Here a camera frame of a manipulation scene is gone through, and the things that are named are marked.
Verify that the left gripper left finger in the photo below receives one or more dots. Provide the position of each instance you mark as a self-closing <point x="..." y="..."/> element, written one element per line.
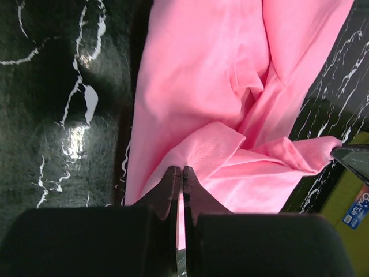
<point x="136" y="240"/>

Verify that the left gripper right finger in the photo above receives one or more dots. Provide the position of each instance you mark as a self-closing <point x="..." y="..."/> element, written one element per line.
<point x="222" y="243"/>

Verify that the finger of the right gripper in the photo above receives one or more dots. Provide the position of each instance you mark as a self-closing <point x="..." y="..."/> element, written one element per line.
<point x="355" y="158"/>

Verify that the light pink t shirt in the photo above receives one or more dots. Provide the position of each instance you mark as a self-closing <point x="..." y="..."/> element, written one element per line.
<point x="219" y="88"/>

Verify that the olive green plastic bin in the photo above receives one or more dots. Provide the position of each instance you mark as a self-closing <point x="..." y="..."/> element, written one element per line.
<point x="346" y="208"/>

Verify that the black marbled table mat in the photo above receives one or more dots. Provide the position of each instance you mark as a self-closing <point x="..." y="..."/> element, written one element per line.
<point x="65" y="81"/>

